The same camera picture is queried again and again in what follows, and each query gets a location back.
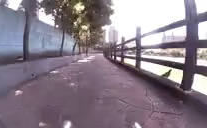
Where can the dark reddish paved path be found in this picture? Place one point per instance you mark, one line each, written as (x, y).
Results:
(91, 90)

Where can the distant tall buildings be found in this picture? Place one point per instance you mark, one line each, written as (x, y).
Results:
(113, 35)

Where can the row of trees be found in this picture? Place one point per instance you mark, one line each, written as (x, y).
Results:
(74, 20)

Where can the pale river water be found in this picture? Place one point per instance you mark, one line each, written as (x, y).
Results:
(157, 68)

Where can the small green weed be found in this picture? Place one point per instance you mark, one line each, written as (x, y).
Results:
(166, 74)

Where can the robot's own part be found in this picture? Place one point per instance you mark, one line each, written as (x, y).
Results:
(136, 125)

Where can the distant green riverbank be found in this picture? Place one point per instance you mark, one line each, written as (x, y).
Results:
(177, 53)

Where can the concrete kerb under fence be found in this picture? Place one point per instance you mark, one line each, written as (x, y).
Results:
(177, 93)

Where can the low grey concrete ledge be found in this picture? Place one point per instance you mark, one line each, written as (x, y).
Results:
(14, 75)

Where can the dark wooden railing fence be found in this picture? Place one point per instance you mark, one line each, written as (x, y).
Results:
(191, 43)

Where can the tall grey concrete wall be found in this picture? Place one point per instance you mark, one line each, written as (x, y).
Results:
(11, 36)

